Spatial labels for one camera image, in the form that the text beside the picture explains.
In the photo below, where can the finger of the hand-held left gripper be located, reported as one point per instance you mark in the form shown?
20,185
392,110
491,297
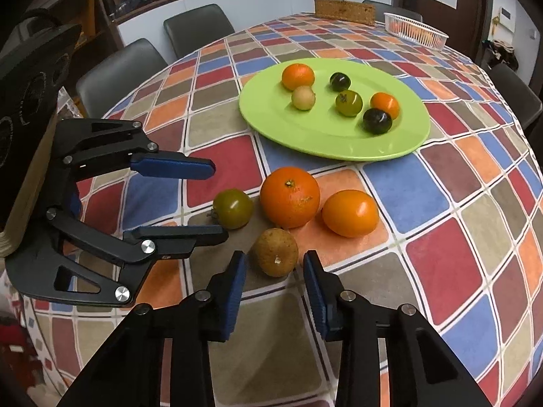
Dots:
178,237
178,166

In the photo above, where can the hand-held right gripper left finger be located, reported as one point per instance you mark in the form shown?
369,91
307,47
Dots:
235,296

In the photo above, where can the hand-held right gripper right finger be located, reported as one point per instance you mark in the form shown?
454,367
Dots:
316,301

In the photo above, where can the tan round fruit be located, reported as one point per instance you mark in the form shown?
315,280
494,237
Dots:
303,98
275,252

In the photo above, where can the green tomato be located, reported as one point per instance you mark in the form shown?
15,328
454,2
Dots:
232,207
348,103

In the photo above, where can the green plate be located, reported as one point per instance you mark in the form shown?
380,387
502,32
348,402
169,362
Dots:
297,131

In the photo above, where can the dark purple tomato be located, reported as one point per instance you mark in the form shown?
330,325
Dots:
340,81
377,121

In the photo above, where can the small orange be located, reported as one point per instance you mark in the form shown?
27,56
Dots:
386,104

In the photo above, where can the dark grey chair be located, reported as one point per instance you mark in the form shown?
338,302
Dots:
392,8
118,76
197,29
515,93

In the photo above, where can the smooth orange tomato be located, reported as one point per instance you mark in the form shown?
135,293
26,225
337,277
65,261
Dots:
350,213

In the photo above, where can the large orange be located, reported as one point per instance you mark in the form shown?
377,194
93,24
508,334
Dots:
289,197

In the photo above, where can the kitchen counter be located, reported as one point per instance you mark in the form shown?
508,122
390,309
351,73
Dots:
263,2

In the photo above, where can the white plastic basket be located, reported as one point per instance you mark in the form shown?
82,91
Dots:
415,29

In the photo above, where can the dark bag pile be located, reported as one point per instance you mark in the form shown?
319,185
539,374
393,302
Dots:
504,55

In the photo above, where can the dark brown door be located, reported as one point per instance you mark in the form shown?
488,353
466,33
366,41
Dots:
471,29

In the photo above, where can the hanging wall ornament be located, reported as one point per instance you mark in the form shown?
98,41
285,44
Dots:
494,24

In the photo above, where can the white wall intercom panel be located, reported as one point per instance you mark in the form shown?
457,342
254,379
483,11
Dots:
506,19

